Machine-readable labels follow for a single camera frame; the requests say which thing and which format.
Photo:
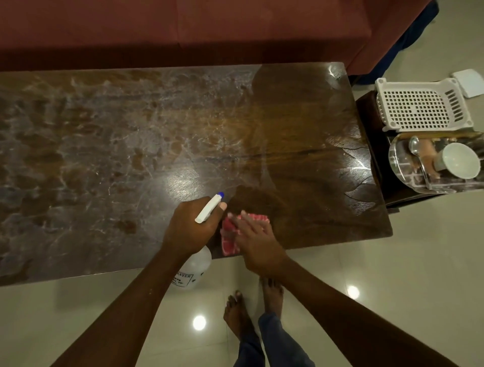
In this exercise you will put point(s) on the white plastic perforated basket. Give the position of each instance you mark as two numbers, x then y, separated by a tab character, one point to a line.
419	104

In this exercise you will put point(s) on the person's jeans leg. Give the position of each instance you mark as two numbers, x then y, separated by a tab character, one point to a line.
249	351
283	340

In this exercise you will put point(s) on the steel spoon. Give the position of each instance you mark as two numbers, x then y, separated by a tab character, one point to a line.
414	145

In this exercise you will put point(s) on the red fabric sofa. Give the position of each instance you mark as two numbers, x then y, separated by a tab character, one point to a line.
189	30

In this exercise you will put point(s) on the white ceramic bowl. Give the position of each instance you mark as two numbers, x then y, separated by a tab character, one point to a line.
459	160

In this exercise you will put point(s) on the person's left foot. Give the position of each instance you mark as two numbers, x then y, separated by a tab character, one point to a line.
236	314

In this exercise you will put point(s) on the person's right foot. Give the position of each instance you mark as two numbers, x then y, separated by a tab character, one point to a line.
273	296

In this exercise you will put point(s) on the dark wooden side table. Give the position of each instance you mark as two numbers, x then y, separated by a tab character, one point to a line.
378	151

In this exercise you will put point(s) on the white flat device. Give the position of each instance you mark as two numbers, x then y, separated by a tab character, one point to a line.
470	83

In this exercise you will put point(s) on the brown marbled wooden table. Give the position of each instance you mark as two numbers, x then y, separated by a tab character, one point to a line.
132	151

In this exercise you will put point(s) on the brick pattern glossy tray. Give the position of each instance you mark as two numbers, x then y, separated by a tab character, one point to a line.
402	170

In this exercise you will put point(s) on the person's right hand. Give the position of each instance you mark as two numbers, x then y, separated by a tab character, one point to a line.
259	245

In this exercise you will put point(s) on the red checked cloth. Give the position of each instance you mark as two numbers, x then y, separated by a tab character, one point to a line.
228	242

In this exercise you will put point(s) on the clear spray bottle blue nozzle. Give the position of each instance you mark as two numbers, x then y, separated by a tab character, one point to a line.
194	270

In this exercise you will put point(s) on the person's foot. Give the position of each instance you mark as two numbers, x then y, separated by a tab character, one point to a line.
273	296
236	314

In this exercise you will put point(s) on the person's right jeans leg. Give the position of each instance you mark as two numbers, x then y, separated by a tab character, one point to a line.
283	340

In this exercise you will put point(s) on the navy blue bag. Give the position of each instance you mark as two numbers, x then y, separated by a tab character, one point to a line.
401	45

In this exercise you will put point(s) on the person's left jeans leg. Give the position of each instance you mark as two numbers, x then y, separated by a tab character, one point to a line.
249	351

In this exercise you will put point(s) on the person's left hand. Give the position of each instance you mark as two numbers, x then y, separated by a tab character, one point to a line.
189	230

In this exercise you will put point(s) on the person's left forearm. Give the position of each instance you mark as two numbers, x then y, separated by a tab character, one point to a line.
124	314

